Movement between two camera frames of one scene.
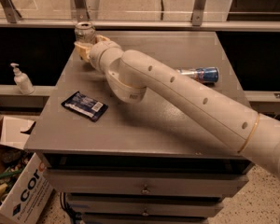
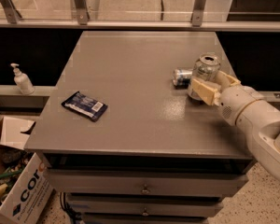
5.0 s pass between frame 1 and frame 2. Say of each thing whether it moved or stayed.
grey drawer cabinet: stayed
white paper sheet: stayed
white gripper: moved
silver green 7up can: moved
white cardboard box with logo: stayed
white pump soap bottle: stayed
